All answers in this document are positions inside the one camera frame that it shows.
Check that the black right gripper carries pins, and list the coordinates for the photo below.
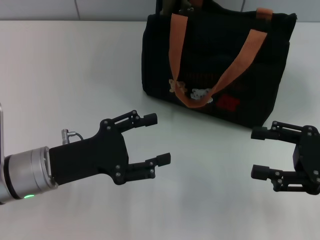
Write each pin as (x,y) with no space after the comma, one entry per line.
(308,160)

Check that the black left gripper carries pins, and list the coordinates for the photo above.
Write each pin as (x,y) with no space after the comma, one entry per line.
(100,155)

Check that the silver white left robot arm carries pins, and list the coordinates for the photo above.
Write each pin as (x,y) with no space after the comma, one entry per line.
(25,172)

